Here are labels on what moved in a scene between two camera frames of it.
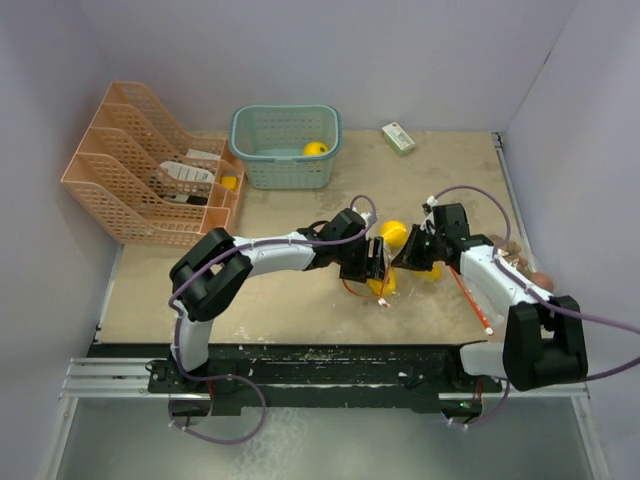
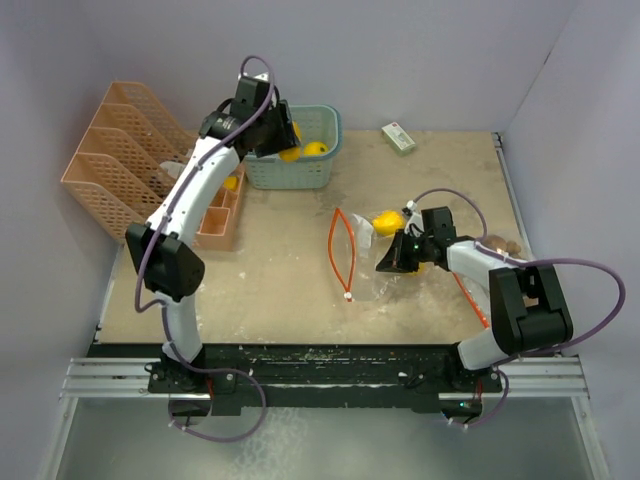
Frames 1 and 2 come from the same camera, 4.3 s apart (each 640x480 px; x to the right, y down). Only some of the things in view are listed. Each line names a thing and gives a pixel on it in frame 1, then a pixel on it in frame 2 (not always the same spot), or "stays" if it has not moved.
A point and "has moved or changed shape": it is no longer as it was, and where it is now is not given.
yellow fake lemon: (315, 148) stays
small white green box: (398, 138) stays
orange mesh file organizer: (141, 183) stays
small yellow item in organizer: (229, 181) stays
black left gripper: (369, 267) -> (285, 138)
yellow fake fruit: (434, 274) has moved or changed shape
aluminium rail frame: (96, 378) stays
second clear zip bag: (479, 301) stays
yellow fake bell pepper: (385, 287) -> (292, 154)
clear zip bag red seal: (396, 278) has moved or changed shape
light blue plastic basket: (287, 146) stays
